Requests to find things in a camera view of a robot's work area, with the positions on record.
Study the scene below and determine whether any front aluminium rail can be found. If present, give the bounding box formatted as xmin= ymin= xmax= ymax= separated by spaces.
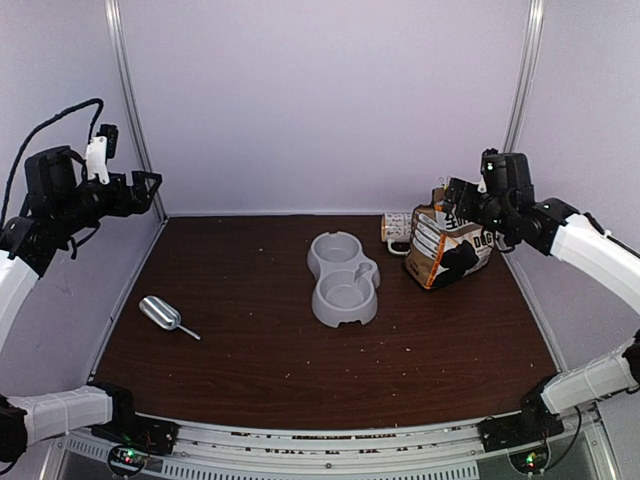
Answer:
xmin=49 ymin=399 xmax=616 ymax=480

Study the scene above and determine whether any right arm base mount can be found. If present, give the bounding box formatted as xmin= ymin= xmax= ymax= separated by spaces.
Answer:
xmin=477 ymin=413 xmax=565 ymax=476

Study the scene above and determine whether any metal scoop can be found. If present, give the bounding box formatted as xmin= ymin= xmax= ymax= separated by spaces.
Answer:
xmin=138 ymin=295 xmax=201 ymax=341

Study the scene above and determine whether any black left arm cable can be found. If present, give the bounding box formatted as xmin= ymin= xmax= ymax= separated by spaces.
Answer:
xmin=0 ymin=98 xmax=106 ymax=226

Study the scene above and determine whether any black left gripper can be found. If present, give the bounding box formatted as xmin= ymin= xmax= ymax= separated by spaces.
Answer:
xmin=54 ymin=169 xmax=161 ymax=235

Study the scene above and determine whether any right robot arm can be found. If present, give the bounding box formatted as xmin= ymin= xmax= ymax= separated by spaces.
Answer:
xmin=443 ymin=149 xmax=639 ymax=442

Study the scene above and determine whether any aluminium frame post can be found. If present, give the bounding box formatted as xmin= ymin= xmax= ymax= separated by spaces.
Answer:
xmin=487 ymin=0 xmax=546 ymax=256
xmin=103 ymin=0 xmax=168 ymax=222

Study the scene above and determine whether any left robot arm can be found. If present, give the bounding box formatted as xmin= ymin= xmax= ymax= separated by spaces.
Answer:
xmin=1 ymin=145 xmax=162 ymax=467

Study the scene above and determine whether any dog food bag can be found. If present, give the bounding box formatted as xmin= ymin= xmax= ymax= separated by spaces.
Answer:
xmin=403 ymin=186 xmax=495 ymax=291

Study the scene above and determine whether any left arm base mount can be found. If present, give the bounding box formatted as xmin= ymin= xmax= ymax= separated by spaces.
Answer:
xmin=90 ymin=417 xmax=179 ymax=478

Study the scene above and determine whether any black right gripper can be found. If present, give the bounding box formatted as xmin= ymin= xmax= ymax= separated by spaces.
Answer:
xmin=442 ymin=177 xmax=510 ymax=236

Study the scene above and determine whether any patterned white mug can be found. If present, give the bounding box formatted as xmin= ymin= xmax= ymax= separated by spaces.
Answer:
xmin=380 ymin=212 xmax=413 ymax=257

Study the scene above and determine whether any grey double pet bowl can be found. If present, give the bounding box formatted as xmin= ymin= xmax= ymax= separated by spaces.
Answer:
xmin=307 ymin=231 xmax=381 ymax=328

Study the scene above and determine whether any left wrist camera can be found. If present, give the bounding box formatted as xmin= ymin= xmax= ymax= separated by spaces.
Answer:
xmin=85 ymin=124 xmax=119 ymax=185

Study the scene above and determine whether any left aluminium frame post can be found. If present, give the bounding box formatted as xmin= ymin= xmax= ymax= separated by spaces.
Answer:
xmin=103 ymin=0 xmax=168 ymax=222

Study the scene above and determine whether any right aluminium frame post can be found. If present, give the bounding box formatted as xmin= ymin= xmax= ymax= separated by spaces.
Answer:
xmin=487 ymin=0 xmax=546 ymax=256

